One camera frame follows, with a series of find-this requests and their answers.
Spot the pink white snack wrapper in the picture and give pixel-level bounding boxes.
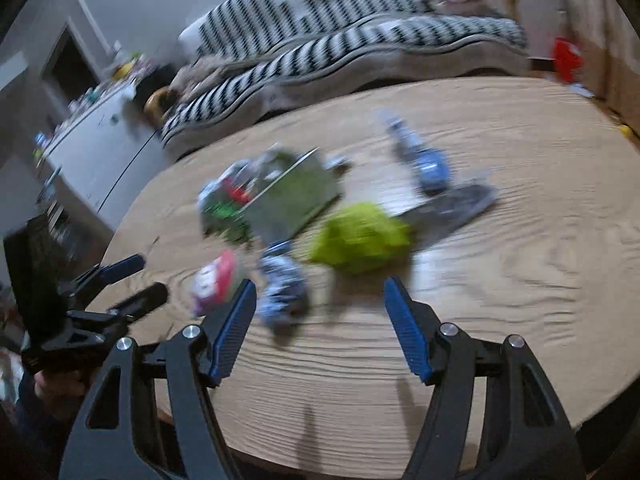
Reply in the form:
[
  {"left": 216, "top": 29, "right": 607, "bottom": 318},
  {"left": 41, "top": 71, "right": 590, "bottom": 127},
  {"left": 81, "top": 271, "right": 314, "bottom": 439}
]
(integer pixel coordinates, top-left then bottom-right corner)
[{"left": 191, "top": 249, "right": 247, "bottom": 318}]

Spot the blue white candy wrapper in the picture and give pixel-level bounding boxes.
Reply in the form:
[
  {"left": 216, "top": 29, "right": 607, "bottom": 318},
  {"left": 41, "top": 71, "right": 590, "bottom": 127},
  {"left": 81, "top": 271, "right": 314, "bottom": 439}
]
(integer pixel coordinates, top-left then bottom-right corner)
[{"left": 257, "top": 240, "right": 309, "bottom": 332}]

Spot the white green medicine box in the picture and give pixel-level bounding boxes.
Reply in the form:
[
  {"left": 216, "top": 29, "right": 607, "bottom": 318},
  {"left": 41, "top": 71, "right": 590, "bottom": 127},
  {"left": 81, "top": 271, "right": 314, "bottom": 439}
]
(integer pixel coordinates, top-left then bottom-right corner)
[{"left": 240, "top": 148, "right": 342, "bottom": 246}]

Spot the green snack bag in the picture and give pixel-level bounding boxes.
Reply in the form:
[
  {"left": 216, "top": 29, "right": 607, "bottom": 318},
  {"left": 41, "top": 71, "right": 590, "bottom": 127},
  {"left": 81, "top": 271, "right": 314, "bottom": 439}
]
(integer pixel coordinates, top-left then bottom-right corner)
[{"left": 307, "top": 202, "right": 412, "bottom": 275}]

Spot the person's left hand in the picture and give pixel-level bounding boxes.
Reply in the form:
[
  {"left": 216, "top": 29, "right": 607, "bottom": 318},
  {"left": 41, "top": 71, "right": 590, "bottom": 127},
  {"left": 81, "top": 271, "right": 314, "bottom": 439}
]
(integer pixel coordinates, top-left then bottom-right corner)
[{"left": 34, "top": 368, "right": 100, "bottom": 420}]

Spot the white cabinet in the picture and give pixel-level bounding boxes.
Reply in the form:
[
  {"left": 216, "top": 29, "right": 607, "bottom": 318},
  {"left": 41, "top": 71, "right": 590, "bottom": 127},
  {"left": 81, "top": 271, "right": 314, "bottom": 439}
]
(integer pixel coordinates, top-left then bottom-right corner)
[{"left": 44, "top": 84, "right": 170, "bottom": 231}]

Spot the green plastic scrap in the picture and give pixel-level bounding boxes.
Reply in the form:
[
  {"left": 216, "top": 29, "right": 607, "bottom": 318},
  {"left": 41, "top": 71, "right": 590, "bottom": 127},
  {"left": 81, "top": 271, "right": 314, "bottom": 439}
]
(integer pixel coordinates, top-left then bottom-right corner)
[{"left": 200, "top": 200, "right": 250, "bottom": 244}]

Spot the yellow item on cabinet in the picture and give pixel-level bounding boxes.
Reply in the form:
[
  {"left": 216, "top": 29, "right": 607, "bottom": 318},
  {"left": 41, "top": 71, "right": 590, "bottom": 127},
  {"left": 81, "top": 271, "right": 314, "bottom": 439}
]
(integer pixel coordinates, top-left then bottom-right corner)
[{"left": 112, "top": 60, "right": 137, "bottom": 81}]

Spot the beige plush toy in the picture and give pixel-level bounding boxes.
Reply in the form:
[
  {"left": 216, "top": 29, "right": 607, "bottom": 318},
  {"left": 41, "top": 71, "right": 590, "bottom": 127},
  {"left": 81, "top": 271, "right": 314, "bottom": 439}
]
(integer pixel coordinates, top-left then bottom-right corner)
[{"left": 169, "top": 55, "right": 227, "bottom": 103}]

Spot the silver blister pack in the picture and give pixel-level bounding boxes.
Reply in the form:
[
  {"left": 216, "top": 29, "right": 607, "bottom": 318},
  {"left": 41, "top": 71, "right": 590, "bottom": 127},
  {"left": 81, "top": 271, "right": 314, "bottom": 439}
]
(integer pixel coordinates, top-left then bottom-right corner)
[{"left": 395, "top": 180, "right": 498, "bottom": 248}]

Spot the small silver foil scrap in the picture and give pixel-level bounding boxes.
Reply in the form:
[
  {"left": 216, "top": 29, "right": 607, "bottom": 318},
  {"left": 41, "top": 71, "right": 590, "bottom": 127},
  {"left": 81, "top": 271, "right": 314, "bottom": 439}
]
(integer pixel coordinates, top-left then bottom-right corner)
[{"left": 324, "top": 156, "right": 352, "bottom": 174}]

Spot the blue silver twisted wrapper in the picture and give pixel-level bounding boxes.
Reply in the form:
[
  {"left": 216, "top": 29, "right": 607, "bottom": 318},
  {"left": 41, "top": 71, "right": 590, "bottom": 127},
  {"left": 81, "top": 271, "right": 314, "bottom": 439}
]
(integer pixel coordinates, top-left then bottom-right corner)
[{"left": 378, "top": 110, "right": 451, "bottom": 195}]

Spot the yellow toy on floor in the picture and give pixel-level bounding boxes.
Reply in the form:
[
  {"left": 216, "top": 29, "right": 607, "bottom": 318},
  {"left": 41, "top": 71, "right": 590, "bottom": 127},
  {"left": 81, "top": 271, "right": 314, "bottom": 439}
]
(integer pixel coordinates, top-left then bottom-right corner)
[{"left": 617, "top": 124, "right": 634, "bottom": 139}]

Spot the black white striped sofa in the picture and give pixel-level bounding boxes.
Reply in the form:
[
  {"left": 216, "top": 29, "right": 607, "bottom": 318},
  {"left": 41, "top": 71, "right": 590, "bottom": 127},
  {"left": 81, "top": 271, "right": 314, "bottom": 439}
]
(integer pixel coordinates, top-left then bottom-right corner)
[{"left": 146, "top": 0, "right": 529, "bottom": 160}]

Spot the red bag on floor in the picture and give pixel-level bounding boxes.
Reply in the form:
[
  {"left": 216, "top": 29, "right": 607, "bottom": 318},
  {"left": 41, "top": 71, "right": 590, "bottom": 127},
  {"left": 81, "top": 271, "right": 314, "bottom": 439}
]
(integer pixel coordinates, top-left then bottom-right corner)
[{"left": 552, "top": 37, "right": 584, "bottom": 84}]

